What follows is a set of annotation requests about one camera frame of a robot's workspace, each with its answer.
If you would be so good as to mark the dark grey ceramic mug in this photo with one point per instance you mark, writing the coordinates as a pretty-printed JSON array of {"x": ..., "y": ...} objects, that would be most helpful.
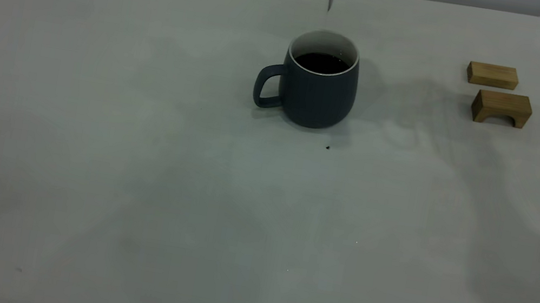
[{"x": 320, "y": 97}]

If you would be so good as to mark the flat rectangular wooden block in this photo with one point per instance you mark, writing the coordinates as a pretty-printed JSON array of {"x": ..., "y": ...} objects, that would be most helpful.
[{"x": 492, "y": 75}]

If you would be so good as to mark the arched wooden block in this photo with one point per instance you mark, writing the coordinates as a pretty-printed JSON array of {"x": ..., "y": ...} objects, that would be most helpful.
[{"x": 500, "y": 102}]

